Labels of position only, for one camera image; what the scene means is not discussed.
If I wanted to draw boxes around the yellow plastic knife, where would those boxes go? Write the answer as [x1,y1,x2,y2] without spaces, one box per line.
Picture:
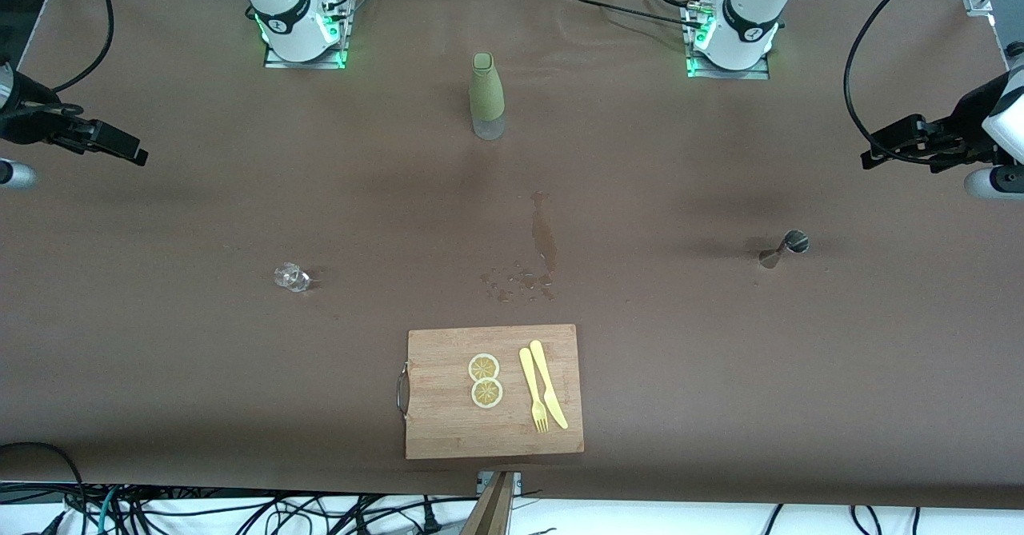
[529,340,570,430]

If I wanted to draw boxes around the wooden cutting board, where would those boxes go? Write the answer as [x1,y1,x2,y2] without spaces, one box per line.
[398,324,585,461]

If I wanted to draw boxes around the wooden post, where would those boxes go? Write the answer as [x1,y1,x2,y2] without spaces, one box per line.
[462,471,517,535]

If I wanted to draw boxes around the yellow plastic fork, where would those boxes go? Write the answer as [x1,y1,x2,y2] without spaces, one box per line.
[519,347,550,433]

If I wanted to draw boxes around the green sleeved glass bottle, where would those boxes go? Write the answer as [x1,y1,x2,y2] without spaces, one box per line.
[469,52,506,141]

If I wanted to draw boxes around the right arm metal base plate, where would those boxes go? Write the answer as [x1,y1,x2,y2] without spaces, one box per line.
[264,0,353,70]

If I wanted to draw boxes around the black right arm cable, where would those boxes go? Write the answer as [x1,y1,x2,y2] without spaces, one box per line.
[48,0,116,94]

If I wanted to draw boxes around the small clear glass cup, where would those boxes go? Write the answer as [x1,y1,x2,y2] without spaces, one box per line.
[274,262,312,293]

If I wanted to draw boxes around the brown table cover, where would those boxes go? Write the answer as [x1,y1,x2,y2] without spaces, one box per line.
[0,0,1024,510]

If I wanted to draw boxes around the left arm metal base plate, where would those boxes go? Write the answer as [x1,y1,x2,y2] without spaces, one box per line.
[686,3,771,81]

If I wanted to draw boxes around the teal cable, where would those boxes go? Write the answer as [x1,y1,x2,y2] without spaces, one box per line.
[94,490,121,535]

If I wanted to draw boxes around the steel double cone jigger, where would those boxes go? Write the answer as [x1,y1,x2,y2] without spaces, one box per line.
[758,230,810,269]

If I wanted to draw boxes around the small metal bracket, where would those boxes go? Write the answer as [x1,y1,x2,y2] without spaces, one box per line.
[477,471,522,497]

